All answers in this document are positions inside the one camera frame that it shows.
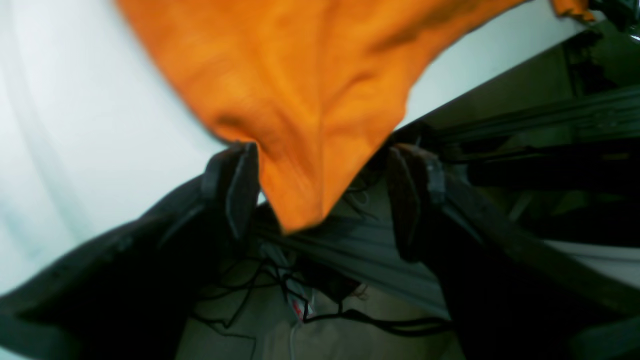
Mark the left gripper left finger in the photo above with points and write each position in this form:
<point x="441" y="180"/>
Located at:
<point x="127" y="293"/>

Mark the aluminium frame rail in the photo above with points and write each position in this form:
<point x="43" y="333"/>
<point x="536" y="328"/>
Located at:
<point x="605" y="108"/>

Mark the orange t-shirt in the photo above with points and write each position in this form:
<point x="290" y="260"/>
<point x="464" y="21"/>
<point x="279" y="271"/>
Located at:
<point x="318" y="85"/>

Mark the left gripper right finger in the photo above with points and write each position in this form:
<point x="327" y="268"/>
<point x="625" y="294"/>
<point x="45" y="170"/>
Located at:
<point x="509" y="295"/>

